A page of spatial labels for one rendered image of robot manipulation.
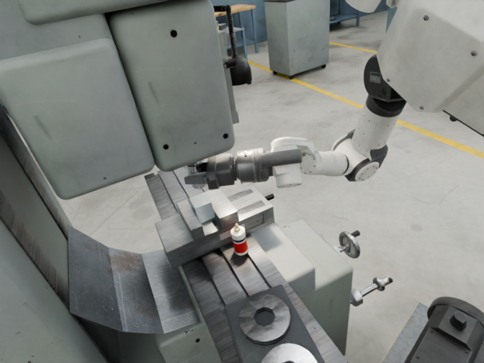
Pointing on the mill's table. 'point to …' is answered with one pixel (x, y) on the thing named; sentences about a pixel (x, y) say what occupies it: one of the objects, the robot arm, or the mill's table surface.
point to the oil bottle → (238, 235)
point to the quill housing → (176, 78)
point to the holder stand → (270, 330)
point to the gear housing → (73, 9)
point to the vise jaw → (222, 208)
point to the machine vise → (211, 226)
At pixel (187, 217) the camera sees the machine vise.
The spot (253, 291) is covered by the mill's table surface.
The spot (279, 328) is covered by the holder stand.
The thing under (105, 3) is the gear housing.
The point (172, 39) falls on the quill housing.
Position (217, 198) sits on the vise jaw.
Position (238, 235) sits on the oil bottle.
